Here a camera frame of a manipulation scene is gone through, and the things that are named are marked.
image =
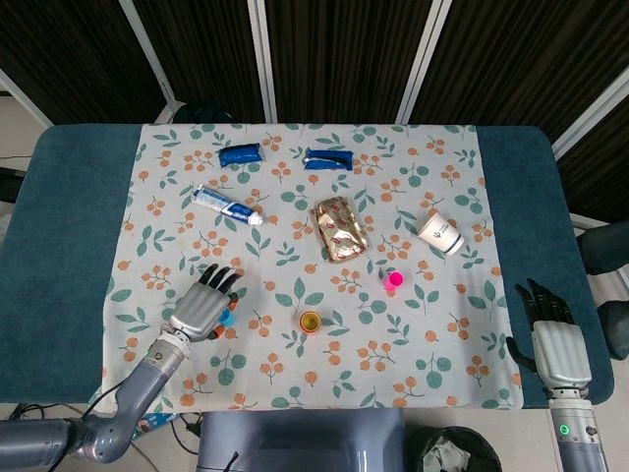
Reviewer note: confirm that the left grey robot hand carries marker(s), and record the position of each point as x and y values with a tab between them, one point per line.
199	312

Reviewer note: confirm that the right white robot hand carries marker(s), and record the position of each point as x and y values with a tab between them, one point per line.
560	354

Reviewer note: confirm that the light blue plastic cup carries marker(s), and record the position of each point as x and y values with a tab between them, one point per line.
229	319

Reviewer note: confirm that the yellow plastic cup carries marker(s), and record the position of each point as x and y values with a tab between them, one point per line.
310	321

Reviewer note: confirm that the pink plastic cup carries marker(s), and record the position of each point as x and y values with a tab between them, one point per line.
394	280

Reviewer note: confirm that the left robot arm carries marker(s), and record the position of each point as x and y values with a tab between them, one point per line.
137	388

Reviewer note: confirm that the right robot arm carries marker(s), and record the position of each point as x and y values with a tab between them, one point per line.
580	437

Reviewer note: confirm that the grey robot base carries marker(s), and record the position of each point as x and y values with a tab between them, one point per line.
300	437

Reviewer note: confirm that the orange plastic cup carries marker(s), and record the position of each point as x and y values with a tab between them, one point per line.
301	324

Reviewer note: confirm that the white blue toothpaste tube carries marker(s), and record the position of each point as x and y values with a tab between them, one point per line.
223	204

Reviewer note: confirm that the dark teal rounded object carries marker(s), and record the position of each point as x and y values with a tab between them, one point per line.
607	248

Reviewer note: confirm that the blue patterned packet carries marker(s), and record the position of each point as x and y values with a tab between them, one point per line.
158	422

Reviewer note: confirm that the floral tablecloth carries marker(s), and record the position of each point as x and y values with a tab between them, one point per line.
304	373

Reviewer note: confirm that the black trash bin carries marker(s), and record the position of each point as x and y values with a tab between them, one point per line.
454	450

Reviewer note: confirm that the teal padded table cover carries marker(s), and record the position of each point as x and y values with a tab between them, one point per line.
69	221

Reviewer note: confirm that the gold foil snack packet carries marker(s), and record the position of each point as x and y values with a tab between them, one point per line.
339	231

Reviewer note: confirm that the plump blue snack packet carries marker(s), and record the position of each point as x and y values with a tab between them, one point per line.
241	155

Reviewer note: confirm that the white paper cup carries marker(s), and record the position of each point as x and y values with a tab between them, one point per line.
441	233

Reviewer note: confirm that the black rounded object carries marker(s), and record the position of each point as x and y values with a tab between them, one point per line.
204	114

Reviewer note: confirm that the flat blue snack packet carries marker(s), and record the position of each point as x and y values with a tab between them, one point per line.
326	159

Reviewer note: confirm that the black box beside table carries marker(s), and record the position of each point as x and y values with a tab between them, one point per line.
10	184

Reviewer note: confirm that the dark screen panel white frame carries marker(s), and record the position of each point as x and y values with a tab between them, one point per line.
74	49
516	59
339	54
206	49

